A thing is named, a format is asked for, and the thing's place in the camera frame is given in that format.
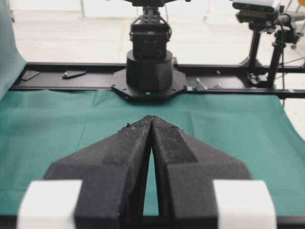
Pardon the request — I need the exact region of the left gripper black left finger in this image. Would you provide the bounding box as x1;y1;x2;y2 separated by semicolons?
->
18;115;153;229

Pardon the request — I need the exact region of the green table cloth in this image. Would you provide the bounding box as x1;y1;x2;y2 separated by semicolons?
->
0;90;305;215

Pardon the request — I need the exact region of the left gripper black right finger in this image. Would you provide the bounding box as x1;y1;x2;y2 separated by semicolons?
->
151;115;278;229

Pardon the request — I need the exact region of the black metal rail frame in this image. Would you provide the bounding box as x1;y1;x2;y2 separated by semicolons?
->
10;62;305;101

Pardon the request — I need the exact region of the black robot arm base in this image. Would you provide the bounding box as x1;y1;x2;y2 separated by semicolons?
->
112;0;187;101

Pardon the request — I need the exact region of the white camera on stand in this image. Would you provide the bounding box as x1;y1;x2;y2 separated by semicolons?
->
232;0;281;31

